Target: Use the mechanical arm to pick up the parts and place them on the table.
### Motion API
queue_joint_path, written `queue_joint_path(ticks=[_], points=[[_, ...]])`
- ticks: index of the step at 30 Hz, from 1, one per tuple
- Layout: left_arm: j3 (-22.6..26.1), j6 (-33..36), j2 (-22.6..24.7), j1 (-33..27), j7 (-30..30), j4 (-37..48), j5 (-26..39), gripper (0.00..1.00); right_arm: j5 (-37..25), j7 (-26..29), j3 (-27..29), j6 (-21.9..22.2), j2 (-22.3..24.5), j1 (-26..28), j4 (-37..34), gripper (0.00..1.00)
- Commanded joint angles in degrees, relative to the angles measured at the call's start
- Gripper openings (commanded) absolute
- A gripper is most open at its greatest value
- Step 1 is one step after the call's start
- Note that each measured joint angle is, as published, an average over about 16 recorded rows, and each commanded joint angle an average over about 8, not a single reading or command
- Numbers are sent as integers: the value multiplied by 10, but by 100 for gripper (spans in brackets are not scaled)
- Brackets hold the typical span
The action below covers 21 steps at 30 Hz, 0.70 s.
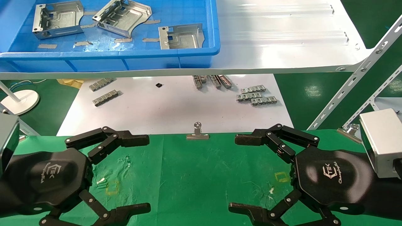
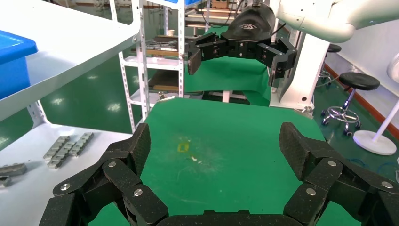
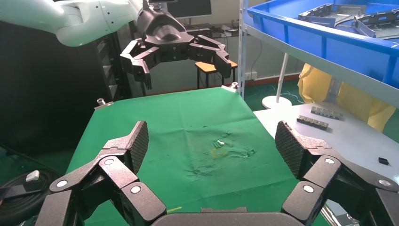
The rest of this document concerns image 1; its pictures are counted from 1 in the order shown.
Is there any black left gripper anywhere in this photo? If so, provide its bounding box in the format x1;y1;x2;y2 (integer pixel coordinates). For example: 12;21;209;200
6;126;151;226

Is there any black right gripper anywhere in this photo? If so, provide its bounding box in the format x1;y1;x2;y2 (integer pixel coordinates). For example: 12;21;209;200
228;124;376;226

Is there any sheet metal bracket curved cutout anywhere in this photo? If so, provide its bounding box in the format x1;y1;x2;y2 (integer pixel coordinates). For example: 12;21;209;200
92;0;152;38

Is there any green table cloth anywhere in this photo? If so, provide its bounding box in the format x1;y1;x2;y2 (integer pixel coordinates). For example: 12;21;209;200
0;129;402;226

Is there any white flat board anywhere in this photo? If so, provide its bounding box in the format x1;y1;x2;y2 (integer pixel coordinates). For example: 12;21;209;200
57;74;296;136

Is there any yellow crumpled bag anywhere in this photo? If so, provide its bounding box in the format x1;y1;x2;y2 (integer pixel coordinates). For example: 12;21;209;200
57;79;84;89

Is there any grey perforated angle strut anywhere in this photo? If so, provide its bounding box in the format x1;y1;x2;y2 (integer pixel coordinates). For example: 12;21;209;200
0;108;41;136

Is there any blue plastic bin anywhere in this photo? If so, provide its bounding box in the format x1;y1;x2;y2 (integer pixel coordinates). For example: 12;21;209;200
0;0;220;73

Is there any white round lamp base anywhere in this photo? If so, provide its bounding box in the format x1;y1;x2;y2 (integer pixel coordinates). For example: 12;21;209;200
0;81;40;116

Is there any white metal shelf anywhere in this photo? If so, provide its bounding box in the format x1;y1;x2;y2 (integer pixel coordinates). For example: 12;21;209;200
0;0;374;80

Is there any white perforated angle strut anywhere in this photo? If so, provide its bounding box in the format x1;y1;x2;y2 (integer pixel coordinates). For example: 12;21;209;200
307;15;402;131
342;64;402;129

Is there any grey flat plate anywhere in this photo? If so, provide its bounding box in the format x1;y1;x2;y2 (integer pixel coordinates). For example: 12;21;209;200
373;97;402;113

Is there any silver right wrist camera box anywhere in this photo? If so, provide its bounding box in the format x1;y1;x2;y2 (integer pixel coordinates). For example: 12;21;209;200
359;109;402;179

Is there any blue green cable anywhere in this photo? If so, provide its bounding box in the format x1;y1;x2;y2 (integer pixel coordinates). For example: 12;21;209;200
9;79;47;92

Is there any flat sheet metal bracket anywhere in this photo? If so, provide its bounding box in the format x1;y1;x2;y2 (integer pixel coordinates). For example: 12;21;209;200
159;24;205;50

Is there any boxy sheet metal bracket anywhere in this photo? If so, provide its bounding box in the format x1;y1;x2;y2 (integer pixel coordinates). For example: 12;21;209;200
32;1;84;40

